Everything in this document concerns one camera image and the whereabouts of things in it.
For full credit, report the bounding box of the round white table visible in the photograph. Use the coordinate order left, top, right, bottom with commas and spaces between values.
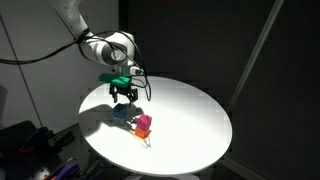
77, 75, 234, 177

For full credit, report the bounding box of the orange block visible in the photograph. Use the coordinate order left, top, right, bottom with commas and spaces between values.
134, 127, 152, 140

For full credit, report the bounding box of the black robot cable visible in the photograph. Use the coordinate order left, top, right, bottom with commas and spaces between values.
0, 29, 153, 103

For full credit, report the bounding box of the grey diagonal strut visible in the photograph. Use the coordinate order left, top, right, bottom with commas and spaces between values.
227, 0, 286, 112

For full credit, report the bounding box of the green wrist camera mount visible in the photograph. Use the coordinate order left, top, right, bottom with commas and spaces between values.
97, 72, 132, 89

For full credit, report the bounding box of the grey block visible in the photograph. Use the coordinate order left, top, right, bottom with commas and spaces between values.
112, 116, 127, 127

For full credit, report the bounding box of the blue block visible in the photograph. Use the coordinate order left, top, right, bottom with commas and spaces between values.
112, 103, 129, 120

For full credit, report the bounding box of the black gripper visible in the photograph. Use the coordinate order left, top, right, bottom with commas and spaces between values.
108, 83, 140, 109

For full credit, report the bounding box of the pink block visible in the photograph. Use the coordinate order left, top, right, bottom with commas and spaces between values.
135, 113, 153, 132

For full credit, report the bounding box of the purple clamp with orange tips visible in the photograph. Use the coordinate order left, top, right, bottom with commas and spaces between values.
19, 126, 55, 155
49, 157, 82, 180

